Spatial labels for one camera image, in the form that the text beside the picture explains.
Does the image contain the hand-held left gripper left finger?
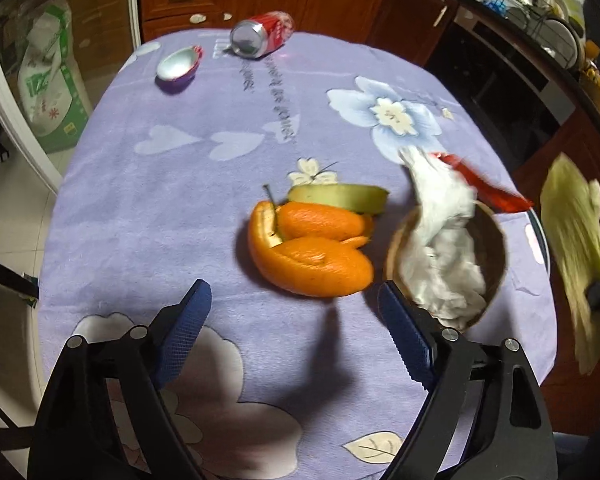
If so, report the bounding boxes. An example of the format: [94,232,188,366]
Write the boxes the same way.
[27,279,213,480]

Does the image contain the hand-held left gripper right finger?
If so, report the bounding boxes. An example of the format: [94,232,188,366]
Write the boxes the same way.
[377,280,558,480]

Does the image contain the orange peel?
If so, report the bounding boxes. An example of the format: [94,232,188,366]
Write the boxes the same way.
[247,200,375,298]

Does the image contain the red soda can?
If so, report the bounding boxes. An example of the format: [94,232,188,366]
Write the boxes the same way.
[230,10,296,59]

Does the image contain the wooden bowl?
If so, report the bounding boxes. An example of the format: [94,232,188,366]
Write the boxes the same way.
[385,200,508,333]

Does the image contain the crumpled white tissue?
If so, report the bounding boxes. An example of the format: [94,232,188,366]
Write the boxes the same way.
[397,146,487,331]

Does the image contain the red plastic wrapper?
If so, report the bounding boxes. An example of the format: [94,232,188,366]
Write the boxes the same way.
[427,151,533,213]

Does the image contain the green fruit peel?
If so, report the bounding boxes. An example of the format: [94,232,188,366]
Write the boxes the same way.
[286,184,388,217]

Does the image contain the black wooden chair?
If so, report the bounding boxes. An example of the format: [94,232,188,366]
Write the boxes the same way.
[0,252,41,451]

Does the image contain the built-in black oven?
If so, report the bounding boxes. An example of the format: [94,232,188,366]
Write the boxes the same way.
[425,7,576,171]

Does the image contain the purple jelly cup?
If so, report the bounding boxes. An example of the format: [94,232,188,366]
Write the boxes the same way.
[155,45,204,95]

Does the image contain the green and white rice bag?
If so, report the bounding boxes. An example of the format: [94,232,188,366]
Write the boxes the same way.
[17,0,91,153]

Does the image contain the black kitchen countertop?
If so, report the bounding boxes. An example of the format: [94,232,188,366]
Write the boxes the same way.
[395,0,600,161]

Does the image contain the white-framed glass sliding door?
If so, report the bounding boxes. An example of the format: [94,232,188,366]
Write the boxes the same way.
[0,0,141,196]

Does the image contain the wooden kitchen cabinets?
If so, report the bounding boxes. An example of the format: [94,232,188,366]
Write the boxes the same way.
[139,0,600,436]

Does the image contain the wire dish rack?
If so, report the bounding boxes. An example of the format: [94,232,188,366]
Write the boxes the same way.
[505,0,588,71]

